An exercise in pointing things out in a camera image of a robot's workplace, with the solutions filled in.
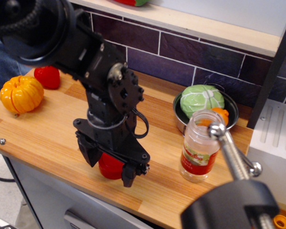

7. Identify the wooden shelf with dark posts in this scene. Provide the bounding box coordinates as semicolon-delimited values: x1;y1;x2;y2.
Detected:
73;0;286;128

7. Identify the red toy strawberry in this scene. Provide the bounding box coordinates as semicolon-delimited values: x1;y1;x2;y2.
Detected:
34;66;60;89

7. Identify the white sink unit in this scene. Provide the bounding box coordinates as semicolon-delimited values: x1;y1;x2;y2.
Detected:
246;35;286;208

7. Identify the grey cabinet drawer handle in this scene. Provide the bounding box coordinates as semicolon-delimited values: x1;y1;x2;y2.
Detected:
63;210;95;229

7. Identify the person leg in jeans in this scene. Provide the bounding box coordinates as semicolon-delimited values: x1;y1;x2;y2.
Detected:
0;41;32;90

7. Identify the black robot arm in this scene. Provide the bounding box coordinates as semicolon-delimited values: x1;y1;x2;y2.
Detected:
0;0;150;187

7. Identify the red plastic cap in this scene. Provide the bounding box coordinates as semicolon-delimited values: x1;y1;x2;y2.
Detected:
98;153;124;180

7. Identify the clear spice jar red label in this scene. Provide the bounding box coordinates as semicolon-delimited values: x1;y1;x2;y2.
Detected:
179;110;224;183

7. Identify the black floor cable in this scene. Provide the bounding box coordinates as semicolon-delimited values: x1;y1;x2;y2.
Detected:
0;150;16;183

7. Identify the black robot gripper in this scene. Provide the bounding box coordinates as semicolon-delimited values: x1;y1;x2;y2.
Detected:
73;108;150;187

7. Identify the orange toy fruit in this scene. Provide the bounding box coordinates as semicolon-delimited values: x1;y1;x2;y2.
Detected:
197;107;229;127

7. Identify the green toy cabbage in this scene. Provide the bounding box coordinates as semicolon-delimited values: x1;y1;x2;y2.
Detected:
180;84;225;119

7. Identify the black clamp with metal screw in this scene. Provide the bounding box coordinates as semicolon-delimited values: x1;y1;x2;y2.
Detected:
181;123;279;229

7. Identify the orange toy pumpkin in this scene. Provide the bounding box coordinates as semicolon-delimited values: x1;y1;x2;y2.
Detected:
0;75;44;114

